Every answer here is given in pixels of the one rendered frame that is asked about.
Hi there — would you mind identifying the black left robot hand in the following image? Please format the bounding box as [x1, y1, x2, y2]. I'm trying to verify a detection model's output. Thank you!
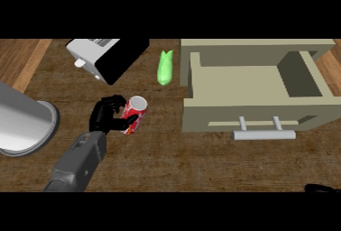
[88, 94, 140, 135]

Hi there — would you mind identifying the white and black toaster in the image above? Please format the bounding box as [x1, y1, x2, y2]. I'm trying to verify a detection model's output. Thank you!
[64, 39, 150, 86]

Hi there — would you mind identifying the beige cabinet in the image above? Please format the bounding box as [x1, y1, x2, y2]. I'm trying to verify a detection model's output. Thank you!
[178, 39, 336, 88]

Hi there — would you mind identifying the red soda can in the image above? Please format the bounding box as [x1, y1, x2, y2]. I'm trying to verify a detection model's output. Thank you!
[117, 95, 148, 135]

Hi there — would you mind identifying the beige open drawer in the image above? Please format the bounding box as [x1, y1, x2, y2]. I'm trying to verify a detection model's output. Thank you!
[179, 51, 341, 134]

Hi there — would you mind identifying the large grey metal pot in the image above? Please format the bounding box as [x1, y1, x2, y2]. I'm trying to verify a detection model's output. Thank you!
[0, 81, 61, 158]

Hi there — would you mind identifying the green vegetable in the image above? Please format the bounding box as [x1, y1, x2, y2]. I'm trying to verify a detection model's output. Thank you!
[156, 50, 174, 87]

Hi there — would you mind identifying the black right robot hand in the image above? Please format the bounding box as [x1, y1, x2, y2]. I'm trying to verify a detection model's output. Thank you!
[303, 183, 341, 193]

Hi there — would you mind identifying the grey drawer handle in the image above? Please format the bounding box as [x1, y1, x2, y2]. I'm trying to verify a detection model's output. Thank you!
[231, 115, 296, 141]

